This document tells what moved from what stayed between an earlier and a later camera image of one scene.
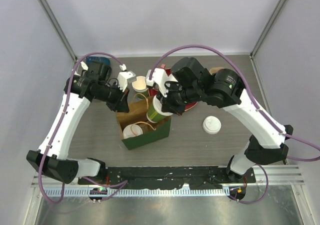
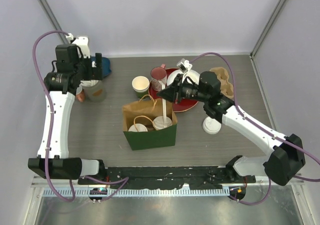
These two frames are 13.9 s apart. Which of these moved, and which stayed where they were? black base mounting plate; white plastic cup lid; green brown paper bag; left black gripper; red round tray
Moved: left black gripper; green brown paper bag; white plastic cup lid
Stayed: red round tray; black base mounting plate
